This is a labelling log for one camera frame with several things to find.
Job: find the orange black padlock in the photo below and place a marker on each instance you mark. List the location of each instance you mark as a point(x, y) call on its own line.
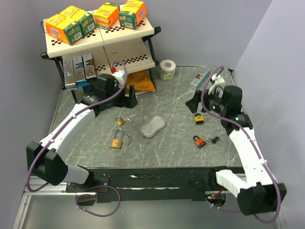
point(199, 141)

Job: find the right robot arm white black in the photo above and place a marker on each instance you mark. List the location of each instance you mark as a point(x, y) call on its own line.
point(258, 192)

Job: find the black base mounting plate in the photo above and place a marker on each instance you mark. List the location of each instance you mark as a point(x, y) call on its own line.
point(150, 183)

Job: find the toilet paper roll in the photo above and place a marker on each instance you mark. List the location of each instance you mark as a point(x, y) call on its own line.
point(167, 69)

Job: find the teal RO box on table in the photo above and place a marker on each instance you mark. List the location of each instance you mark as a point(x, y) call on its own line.
point(199, 80)

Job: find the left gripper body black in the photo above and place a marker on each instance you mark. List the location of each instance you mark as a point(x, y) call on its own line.
point(121, 100)

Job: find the dark RO box right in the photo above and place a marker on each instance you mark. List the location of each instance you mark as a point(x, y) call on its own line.
point(89, 67)

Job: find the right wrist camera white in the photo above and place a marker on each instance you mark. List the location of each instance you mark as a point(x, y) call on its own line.
point(217, 84)

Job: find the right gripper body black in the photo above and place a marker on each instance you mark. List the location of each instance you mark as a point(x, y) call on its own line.
point(212, 103)

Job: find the orange green sponge box right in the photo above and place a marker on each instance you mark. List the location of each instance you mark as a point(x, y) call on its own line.
point(132, 13)

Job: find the yellow green sponge box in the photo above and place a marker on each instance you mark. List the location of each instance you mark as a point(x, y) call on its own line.
point(84, 18)

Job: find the blue RO box middle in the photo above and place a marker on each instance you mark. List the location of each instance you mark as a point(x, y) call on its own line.
point(79, 72)

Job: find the large brass padlock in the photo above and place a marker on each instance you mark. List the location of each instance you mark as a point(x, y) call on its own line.
point(117, 139)

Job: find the large brass padlock keys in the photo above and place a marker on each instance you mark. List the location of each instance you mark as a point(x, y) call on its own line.
point(129, 139)

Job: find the silver RO box left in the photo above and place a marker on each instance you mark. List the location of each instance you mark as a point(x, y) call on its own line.
point(69, 77)

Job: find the yellow honey dijon chip bag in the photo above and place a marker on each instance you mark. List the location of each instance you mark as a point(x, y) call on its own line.
point(141, 81)

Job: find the small brass padlock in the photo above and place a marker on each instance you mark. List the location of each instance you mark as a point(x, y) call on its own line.
point(119, 121)

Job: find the silver glitter sponge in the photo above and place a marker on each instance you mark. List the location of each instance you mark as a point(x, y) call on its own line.
point(152, 126)

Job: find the white two-tier shelf rack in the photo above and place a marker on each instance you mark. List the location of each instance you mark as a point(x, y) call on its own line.
point(133, 47)

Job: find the orange sponge box open window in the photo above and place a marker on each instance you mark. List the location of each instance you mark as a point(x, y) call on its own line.
point(106, 15)

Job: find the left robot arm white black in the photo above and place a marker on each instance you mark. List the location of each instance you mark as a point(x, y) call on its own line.
point(45, 158)

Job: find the orange sponge box front left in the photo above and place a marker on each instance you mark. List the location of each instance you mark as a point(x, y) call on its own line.
point(64, 29)

